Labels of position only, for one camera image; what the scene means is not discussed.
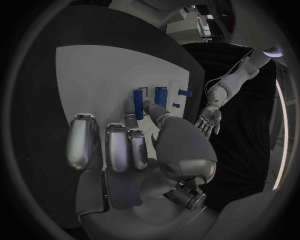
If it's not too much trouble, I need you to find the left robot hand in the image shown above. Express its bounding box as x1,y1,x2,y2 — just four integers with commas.
193,102,223,140

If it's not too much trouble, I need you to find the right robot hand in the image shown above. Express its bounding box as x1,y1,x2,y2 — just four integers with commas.
65,100,220,240

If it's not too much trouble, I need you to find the long blue cylinder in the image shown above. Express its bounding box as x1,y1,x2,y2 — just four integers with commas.
132,89,145,121

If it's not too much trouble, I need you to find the white task board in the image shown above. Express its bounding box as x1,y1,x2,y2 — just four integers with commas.
55,44,190,171

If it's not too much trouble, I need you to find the glowing light bar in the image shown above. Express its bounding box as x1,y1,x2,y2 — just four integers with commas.
271,79,289,191

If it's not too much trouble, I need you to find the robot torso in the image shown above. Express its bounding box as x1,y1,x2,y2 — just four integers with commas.
220,0,294,66

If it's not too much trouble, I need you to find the white cable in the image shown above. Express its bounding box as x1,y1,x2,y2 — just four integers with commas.
204,48,256,97

